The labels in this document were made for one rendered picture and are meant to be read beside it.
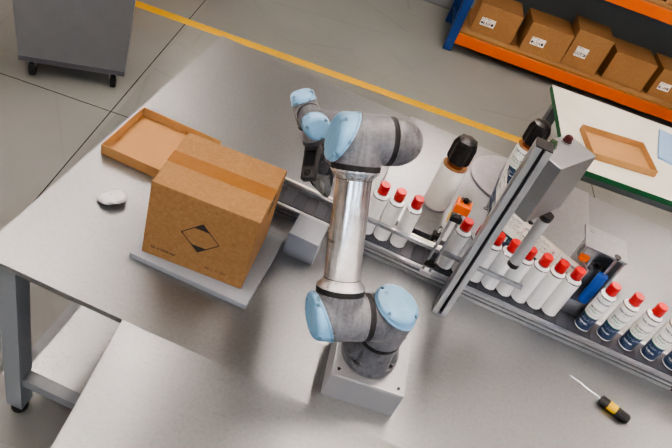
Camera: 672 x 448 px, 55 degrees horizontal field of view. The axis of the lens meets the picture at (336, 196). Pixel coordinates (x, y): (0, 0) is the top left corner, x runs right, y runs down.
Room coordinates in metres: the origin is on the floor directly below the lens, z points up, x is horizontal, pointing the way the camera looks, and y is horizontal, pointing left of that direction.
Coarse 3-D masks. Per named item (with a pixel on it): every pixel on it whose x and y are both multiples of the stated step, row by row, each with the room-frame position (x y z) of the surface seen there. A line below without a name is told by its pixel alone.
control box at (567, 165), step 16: (560, 144) 1.50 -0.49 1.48; (576, 144) 1.53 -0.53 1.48; (560, 160) 1.42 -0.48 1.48; (576, 160) 1.45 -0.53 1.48; (592, 160) 1.50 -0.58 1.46; (544, 176) 1.40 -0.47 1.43; (560, 176) 1.40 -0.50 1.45; (576, 176) 1.48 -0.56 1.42; (528, 192) 1.40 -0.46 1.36; (544, 192) 1.38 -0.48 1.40; (560, 192) 1.45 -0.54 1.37; (528, 208) 1.39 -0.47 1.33; (544, 208) 1.43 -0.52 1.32
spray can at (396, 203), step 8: (400, 192) 1.57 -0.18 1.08; (392, 200) 1.57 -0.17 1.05; (400, 200) 1.57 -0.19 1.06; (392, 208) 1.56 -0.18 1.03; (400, 208) 1.56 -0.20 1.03; (384, 216) 1.56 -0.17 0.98; (392, 216) 1.56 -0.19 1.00; (392, 224) 1.56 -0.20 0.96; (376, 232) 1.56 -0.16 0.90; (384, 232) 1.56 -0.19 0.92; (384, 240) 1.56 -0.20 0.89
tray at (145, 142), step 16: (144, 112) 1.76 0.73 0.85; (128, 128) 1.67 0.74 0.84; (144, 128) 1.70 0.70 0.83; (160, 128) 1.73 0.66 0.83; (176, 128) 1.76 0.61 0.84; (192, 128) 1.76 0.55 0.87; (112, 144) 1.57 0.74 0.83; (128, 144) 1.60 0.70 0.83; (144, 144) 1.63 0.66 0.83; (160, 144) 1.66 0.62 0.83; (176, 144) 1.69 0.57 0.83; (128, 160) 1.50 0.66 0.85; (144, 160) 1.55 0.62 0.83; (160, 160) 1.58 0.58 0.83
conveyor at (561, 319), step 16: (288, 192) 1.62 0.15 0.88; (304, 208) 1.57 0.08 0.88; (320, 208) 1.60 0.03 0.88; (368, 240) 1.54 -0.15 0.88; (416, 256) 1.56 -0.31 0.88; (432, 256) 1.58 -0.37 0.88; (448, 272) 1.54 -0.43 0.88; (480, 288) 1.53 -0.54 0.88; (512, 304) 1.51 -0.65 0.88; (560, 320) 1.53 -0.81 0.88; (592, 336) 1.51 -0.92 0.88; (624, 352) 1.50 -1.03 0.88; (656, 368) 1.48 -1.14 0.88
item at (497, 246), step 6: (504, 234) 1.57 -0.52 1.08; (498, 240) 1.55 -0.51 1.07; (492, 246) 1.54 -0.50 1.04; (498, 246) 1.55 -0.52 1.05; (492, 252) 1.54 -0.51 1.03; (498, 252) 1.54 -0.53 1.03; (486, 258) 1.54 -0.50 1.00; (492, 258) 1.54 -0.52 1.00; (480, 264) 1.54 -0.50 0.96; (486, 264) 1.54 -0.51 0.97; (474, 276) 1.54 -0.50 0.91; (480, 276) 1.54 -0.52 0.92; (474, 282) 1.54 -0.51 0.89
